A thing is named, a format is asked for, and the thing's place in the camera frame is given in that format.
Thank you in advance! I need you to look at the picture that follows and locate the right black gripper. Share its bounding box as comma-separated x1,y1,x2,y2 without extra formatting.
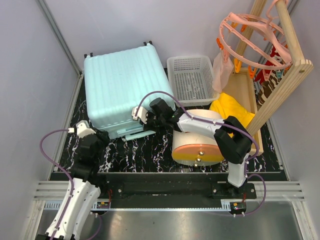
141,109,166,132

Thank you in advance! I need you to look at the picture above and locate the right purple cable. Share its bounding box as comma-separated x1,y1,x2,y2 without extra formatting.
135,90,268,218

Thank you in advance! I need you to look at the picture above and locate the wooden hanger rack frame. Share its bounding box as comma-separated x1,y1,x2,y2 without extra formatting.
229,0,313,136

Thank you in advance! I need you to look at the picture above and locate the wooden tray base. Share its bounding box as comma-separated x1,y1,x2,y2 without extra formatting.
222,69,265,156

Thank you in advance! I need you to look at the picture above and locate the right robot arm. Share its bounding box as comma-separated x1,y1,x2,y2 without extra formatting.
132,97,254,199

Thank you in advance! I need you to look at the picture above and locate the translucent pink plastic bag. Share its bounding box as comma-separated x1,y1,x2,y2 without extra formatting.
212,52,234,93

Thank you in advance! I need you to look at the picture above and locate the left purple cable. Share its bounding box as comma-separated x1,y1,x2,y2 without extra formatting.
39,128,104,240

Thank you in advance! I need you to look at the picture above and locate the black marble pattern mat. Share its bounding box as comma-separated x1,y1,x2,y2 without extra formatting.
59,79,285,175

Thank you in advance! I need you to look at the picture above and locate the white perforated plastic basket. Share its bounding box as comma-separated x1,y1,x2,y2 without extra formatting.
166,55,220,107

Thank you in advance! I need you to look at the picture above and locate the pink round clip hanger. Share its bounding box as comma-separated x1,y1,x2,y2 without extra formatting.
216,12,292,79

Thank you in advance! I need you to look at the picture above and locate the white round drum box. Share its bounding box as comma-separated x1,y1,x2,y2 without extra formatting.
171,109,224,167

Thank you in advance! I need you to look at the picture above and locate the light blue hard-shell suitcase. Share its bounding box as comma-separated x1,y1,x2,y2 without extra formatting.
84,43,176,141

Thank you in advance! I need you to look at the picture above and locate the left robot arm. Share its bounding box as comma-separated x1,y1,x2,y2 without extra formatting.
35,128,110,240

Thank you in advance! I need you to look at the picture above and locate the purple cable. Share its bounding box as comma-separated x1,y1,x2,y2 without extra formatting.
39,128,104,240
135,90,268,218

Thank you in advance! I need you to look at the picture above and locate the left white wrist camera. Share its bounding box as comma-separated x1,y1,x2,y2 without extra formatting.
67,120,96,139

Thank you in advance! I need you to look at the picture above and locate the red cloth item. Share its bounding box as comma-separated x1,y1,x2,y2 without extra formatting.
253,43,288,83

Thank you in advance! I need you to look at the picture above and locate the yellow cloth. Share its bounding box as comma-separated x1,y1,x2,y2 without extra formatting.
209,92,255,128

